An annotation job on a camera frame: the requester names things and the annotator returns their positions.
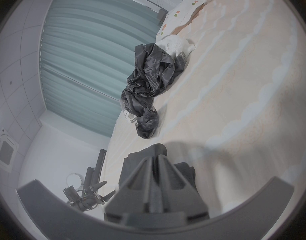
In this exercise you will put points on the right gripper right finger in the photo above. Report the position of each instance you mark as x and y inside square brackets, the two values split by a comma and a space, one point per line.
[180, 194]

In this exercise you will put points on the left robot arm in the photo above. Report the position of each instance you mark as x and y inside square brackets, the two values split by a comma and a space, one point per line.
[75, 197]

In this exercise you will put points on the blue-green curtain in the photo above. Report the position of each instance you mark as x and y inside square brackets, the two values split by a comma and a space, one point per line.
[80, 101]
[98, 39]

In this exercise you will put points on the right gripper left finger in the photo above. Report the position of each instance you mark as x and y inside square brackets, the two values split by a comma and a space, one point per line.
[135, 194]

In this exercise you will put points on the black satin garment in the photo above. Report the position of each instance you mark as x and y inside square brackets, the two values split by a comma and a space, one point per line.
[148, 76]

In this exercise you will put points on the grey and white garment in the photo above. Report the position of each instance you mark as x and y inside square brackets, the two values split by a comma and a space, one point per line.
[175, 45]

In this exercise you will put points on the white printed pillow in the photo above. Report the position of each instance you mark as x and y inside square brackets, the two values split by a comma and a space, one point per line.
[180, 14]

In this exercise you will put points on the white ceiling air vent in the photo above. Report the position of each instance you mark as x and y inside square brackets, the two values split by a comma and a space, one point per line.
[5, 149]

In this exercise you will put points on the black T-shirt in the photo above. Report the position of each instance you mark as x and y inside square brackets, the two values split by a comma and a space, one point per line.
[135, 161]

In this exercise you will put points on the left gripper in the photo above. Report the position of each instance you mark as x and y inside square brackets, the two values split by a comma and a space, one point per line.
[94, 196]

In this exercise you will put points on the bed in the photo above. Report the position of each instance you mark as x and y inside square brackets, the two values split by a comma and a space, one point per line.
[230, 84]

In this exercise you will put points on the grey bedside table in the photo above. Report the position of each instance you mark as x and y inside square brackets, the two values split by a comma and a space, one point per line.
[162, 14]

